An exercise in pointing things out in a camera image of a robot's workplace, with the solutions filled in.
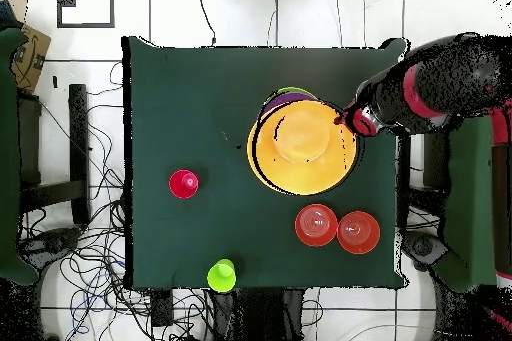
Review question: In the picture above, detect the dark green tablecloth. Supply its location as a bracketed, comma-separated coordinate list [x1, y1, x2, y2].
[121, 35, 409, 291]

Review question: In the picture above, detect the green cloth covered table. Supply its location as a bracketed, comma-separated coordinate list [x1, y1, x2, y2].
[0, 26, 41, 286]
[431, 114, 499, 293]

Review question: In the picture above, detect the cardboard box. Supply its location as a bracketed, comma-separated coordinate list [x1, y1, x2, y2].
[9, 22, 52, 95]

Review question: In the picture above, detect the black floor cable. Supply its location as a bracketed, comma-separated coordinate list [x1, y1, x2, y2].
[194, 0, 218, 47]

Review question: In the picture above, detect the lime green cup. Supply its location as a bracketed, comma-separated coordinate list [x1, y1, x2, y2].
[206, 258, 238, 293]

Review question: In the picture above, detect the large yellow bowl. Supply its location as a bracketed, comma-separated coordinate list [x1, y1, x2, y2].
[246, 99, 360, 197]

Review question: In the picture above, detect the black chair base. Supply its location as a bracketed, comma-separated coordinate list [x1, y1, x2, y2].
[19, 226, 83, 262]

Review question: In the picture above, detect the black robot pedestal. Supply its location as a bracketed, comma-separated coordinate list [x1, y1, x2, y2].
[211, 287, 305, 341]

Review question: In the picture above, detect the black metal stand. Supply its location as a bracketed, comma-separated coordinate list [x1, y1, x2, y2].
[397, 132, 451, 230]
[17, 83, 91, 226]

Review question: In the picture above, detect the green bowl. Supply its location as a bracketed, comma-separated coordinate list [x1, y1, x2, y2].
[273, 86, 318, 98]

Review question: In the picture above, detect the red cup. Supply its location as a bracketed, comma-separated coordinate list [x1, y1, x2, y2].
[168, 169, 200, 200]

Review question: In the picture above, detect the tangle of cables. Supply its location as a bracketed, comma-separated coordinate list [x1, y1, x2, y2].
[19, 62, 213, 341]

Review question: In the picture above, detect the orange bowl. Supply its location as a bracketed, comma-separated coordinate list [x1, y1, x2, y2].
[336, 211, 382, 255]
[294, 203, 340, 247]

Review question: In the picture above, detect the purple bowl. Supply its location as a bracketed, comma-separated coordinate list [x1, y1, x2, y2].
[259, 91, 321, 116]

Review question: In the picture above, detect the black square frame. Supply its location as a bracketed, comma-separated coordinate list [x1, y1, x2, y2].
[56, 0, 116, 29]

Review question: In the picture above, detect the dark grey chair base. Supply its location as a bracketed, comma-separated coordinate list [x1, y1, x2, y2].
[401, 230, 449, 272]

